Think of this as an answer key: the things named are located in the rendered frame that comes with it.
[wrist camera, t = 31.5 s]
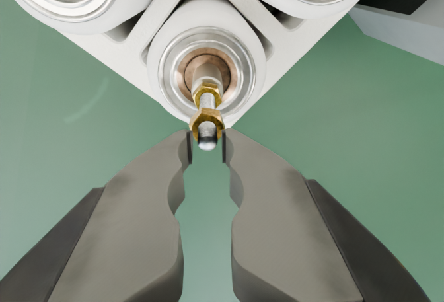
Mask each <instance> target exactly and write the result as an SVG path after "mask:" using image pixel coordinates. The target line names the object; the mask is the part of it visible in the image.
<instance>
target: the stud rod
mask: <svg viewBox="0 0 444 302"><path fill-rule="evenodd" d="M200 108H212V109H215V97H214V96H213V95H212V94H211V93H204V94H202V95H201V97H200ZM200 108H199V109H200ZM217 141H218V140H217V127H216V126H215V124H214V123H213V122H210V121H205V122H202V123H201V124H200V125H199V126H198V146H199V148H200V149H203V150H205V151H211V150H212V149H214V148H215V147H216V146H217Z"/></svg>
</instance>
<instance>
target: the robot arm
mask: <svg viewBox="0 0 444 302"><path fill-rule="evenodd" d="M221 142H222V161H223V163H226V165H227V166H228V167H229V169H230V197H231V199H232V200H233V201H234V203H235V204H236V205H237V207H238V209H239V211H238V212H237V214H236V215H235V216H234V218H233V220H232V223H231V271H232V283H233V292H234V294H235V296H236V298H237V299H238V300H239V301H240V302H431V300H430V299H429V297H428V296H427V295H426V293H425V292H424V290H423V289H422V288H421V287H420V285H419V284H418V283H417V281H416V280H415V279H414V278H413V276H412V275H411V274H410V273H409V271H407V269H406V268H405V267H404V266H403V265H402V263H401V262H400V261H399V260H398V259H397V257H396V256H395V255H394V254H393V253H392V252H391V251H390V250H389V249H388V248H387V247H386V246H385V245H384V244H383V243H382V242H381V241H380V240H379V239H378V238H377V237H376V236H374V234H372V233H371V232H370V231H369V230H368V229H367V228H366V227H365V226H364V225H363V224H362V223H361V222H360V221H358V220H357V219H356V218H355V217H354V216H353V215H352V214H351V213H350V212H349V211H348V210H347V209H346V208H345V207H344V206H343V205H342V204H341V203H340V202H339V201H338V200H337V199H336V198H334V197H333V196H332V195H331V194H330V193H329V192H328V191H327V190H326V189H325V188H324V187H323V186H321V185H320V184H319V183H318V182H317V181H316V180H315V179H309V180H307V179H306V178H305V177H304V176H303V175H302V174H301V173H300V172H299V171H298V170H297V169H295V168H294V167H293V166H292V165H291V164H289V163H288V162H287V161H286V160H285V159H283V158H282V157H280V156H279V155H277V154H275V153H274V152H273V151H270V150H269V149H267V148H266V147H264V146H263V145H260V144H259V143H257V142H255V141H254V140H252V139H250V138H249V137H247V136H245V135H244V134H242V133H241V132H238V131H237V130H235V129H233V128H226V129H224V130H221ZM192 155H193V131H192V130H186V129H184V130H179V131H177V132H175V133H173V134H172V135H170V136H168V137H167V138H166V139H164V140H162V141H161V142H159V143H158V144H156V145H155V146H153V147H152V148H150V149H148V150H147V151H145V152H144V153H142V154H140V155H139V156H138V157H136V158H135V159H134V160H132V161H131V162H130V163H128V164H127V165H126V166H125V167H124V168H122V169H121V170H120V171H119V172H117V173H116V174H115V175H114V176H113V177H112V178H111V179H110V180H109V181H108V182H107V183H106V184H105V185H104V186H103V187H98V188H93V189H92V190H91V191H90V192H89V193H87V194H86V195H85V196H84V197H83V198H82V199H81V200H80V201H79V202H78V203H77V204H76V205H75V206H74V207H73V208H72V209H71V210H70V211H69V212H68V213H67V214H66V215H65V216H64V217H63V218H62V219H61V220H60V221H59V222H58V223H57V224H56V225H55V226H54V227H52V228H51V229H50V230H49V231H48V232H47V233H46V234H45V235H44V236H43V237H42V238H41V239H40V240H39V241H38V242H37V243H36V244H35V245H34V246H33V247H32V248H31V249H30V250H29V251H28V252H27V253H26V254H25V255H24V256H23V257H22V258H21V259H20V260H19V261H18V262H17V263H16V264H15V265H14V266H13V267H12V268H11V269H10V270H9V272H8V273H7V274H6V275H5V276H4V277H3V278H2V280H1V281H0V302H178V301H179V299H180V298H181V295H182V289H183V275H184V255H183V250H182V240H181V235H180V226H179V222H178V220H177V219H176V218H175V216H174V215H175V213H176V210H177V209H178V207H179V206H180V204H181V203H182V202H183V201H184V199H185V191H184V180H183V174H184V171H185V170H186V169H187V168H188V166H189V165H190V164H192Z"/></svg>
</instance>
